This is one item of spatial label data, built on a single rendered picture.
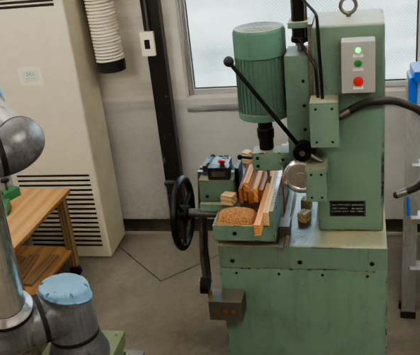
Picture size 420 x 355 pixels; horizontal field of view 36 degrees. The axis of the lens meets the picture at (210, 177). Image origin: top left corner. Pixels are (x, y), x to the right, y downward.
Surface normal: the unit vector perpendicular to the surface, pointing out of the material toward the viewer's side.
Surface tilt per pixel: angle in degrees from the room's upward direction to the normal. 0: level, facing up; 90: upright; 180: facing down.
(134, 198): 90
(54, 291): 5
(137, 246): 0
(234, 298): 0
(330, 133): 90
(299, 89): 90
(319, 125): 90
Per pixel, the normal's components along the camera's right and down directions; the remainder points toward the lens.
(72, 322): 0.47, 0.33
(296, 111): -0.20, 0.43
